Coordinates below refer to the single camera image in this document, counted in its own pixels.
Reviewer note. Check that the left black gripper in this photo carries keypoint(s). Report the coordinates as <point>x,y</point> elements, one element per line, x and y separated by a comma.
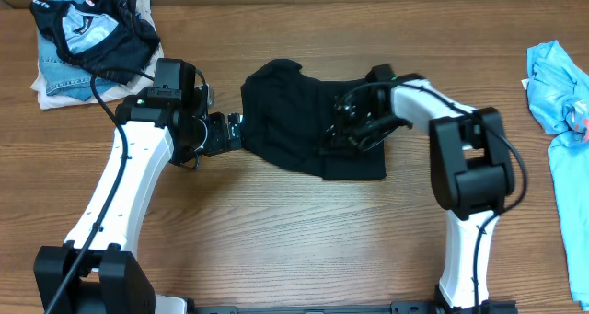
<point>221,140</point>

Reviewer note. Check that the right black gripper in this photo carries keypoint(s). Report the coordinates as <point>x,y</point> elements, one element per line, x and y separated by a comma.
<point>345,136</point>

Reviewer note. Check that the black t-shirt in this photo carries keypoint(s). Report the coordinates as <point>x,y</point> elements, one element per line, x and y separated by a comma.
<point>285,115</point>

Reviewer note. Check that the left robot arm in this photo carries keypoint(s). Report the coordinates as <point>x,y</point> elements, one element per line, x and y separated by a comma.
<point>96,270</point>

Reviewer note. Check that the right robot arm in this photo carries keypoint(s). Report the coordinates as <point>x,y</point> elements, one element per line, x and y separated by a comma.
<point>470,167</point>

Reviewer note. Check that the folded white cloth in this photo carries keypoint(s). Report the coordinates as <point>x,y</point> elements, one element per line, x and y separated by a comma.
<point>108,90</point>

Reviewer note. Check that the black and grey jersey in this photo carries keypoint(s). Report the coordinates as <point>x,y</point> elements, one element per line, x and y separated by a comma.
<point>135,47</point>

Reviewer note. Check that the folded blue denim jeans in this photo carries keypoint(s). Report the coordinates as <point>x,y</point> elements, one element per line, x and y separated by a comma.
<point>64,77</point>

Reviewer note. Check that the light blue garment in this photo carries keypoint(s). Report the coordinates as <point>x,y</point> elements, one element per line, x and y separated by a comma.
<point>557,92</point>

